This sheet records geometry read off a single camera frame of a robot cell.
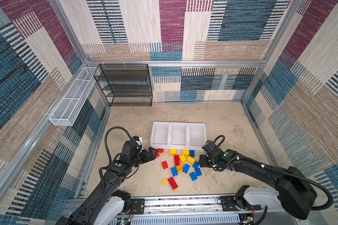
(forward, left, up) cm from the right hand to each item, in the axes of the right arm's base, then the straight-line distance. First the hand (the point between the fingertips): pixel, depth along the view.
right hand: (206, 164), depth 86 cm
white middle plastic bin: (+20, +16, 0) cm, 26 cm away
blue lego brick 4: (-7, +8, -2) cm, 11 cm away
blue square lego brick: (0, +6, -2) cm, 6 cm away
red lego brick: (0, +25, -1) cm, 25 cm away
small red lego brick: (+10, +28, -2) cm, 30 cm away
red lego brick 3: (+6, +30, -1) cm, 30 cm away
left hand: (+3, +31, +9) cm, 33 cm away
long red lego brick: (-10, +20, -2) cm, 23 cm away
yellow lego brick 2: (+8, +12, 0) cm, 14 cm away
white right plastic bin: (+20, +3, -1) cm, 20 cm away
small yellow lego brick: (-10, +25, -1) cm, 27 cm away
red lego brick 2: (+2, +17, 0) cm, 17 cm away
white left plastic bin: (+21, +28, 0) cm, 35 cm away
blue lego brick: (-4, +19, 0) cm, 20 cm away
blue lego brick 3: (-4, +5, -2) cm, 6 cm away
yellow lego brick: (+8, +20, 0) cm, 21 cm away
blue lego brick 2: (-3, +12, +1) cm, 12 cm away
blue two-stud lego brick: (+7, +7, -1) cm, 10 cm away
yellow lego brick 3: (+3, +14, +1) cm, 14 cm away
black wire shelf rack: (+57, +56, +16) cm, 82 cm away
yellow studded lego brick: (+3, +9, 0) cm, 9 cm away
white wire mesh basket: (+28, +88, +17) cm, 94 cm away
